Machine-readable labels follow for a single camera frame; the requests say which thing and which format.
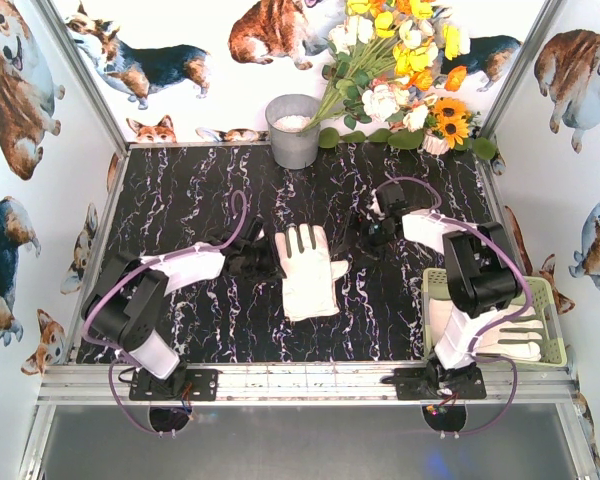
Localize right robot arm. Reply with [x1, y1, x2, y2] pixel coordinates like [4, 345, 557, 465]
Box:
[332, 176, 531, 370]

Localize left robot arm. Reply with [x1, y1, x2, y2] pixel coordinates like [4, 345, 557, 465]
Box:
[81, 215, 284, 380]

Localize green storage basket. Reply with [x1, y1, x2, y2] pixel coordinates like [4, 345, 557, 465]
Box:
[422, 268, 567, 368]

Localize small white flower pot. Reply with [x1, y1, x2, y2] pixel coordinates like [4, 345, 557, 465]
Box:
[422, 131, 450, 156]

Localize grey metal bucket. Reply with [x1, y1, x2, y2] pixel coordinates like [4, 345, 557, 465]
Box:
[265, 94, 320, 170]

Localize artificial flower bouquet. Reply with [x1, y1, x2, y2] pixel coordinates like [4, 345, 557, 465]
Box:
[312, 1, 518, 160]

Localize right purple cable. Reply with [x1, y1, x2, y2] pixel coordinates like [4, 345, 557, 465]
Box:
[387, 175, 535, 439]

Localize purple cable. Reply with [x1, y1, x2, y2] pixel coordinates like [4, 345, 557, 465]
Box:
[387, 175, 535, 439]
[82, 189, 249, 439]

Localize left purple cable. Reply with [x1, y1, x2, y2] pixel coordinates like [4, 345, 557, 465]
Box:
[82, 189, 249, 439]

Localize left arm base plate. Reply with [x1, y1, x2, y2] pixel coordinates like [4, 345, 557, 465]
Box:
[129, 368, 219, 402]

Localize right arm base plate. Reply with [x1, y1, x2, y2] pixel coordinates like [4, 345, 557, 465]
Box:
[387, 368, 487, 400]

